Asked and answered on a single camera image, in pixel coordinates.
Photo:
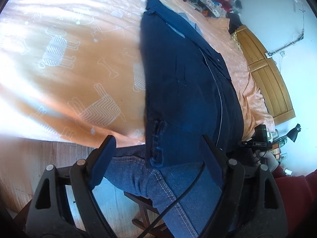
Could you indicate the dark navy small garment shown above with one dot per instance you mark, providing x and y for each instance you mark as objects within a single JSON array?
[{"x": 189, "y": 91}]

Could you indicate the wooden bed headboard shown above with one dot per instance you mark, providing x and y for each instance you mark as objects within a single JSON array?
[{"x": 267, "y": 76}]

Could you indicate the blue denim jeans leg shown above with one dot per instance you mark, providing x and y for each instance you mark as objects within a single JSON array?
[{"x": 128, "y": 172}]

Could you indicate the black desk lamp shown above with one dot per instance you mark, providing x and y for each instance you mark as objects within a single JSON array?
[{"x": 292, "y": 135}]

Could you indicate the dark wooden stool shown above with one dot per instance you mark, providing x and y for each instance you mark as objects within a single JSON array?
[{"x": 142, "y": 220}]

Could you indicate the pile of mixed clothes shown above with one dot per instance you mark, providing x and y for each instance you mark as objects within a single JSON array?
[{"x": 213, "y": 0}]

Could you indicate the red sleeve forearm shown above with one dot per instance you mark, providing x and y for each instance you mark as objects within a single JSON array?
[{"x": 298, "y": 194}]

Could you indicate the right hand in white glove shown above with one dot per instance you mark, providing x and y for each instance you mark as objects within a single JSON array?
[{"x": 266, "y": 158}]

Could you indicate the orange dog-print bed cover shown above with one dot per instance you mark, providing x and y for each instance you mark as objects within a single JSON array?
[{"x": 71, "y": 70}]

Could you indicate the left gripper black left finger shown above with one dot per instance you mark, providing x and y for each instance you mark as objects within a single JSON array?
[{"x": 50, "y": 215}]

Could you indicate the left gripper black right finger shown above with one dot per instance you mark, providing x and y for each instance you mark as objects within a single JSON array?
[{"x": 250, "y": 204}]

